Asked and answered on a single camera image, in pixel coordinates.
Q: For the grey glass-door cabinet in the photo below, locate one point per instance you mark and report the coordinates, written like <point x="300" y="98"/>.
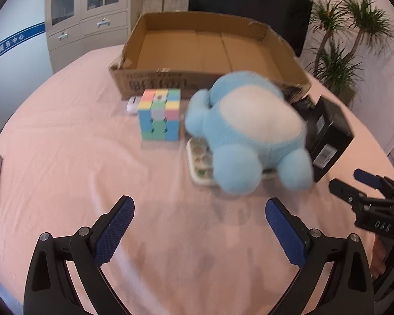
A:
<point x="85" y="32"/>

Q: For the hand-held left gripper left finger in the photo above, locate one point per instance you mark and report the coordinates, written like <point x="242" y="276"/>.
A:
<point x="115" y="233"/>

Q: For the person's right hand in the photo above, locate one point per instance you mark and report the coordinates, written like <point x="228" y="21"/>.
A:
<point x="378" y="256"/>

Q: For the light grey phone stand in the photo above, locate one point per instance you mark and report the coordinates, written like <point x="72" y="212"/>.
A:
<point x="133" y="105"/>

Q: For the palm potted plant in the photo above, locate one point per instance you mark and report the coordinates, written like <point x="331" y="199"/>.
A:
<point x="335" y="65"/>

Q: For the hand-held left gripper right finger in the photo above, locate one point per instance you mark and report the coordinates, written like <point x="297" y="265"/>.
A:
<point x="285" y="233"/>

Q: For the cardboard box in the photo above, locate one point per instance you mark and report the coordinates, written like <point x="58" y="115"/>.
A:
<point x="184" y="49"/>

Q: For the blue plush toy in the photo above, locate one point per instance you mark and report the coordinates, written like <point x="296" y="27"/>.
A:
<point x="249" y="121"/>

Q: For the pastel puzzle cube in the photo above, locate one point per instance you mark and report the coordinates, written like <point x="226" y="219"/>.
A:
<point x="159" y="118"/>

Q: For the black carton box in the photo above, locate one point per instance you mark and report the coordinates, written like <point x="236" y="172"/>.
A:
<point x="328" y="128"/>

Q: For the white plastic tray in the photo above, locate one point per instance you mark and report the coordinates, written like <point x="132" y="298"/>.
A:
<point x="198" y="167"/>

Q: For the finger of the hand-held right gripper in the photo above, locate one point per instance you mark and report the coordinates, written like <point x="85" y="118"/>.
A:
<point x="344" y="192"/>
<point x="367" y="177"/>

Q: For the small black object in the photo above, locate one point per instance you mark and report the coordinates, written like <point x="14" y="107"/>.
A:
<point x="301" y="105"/>

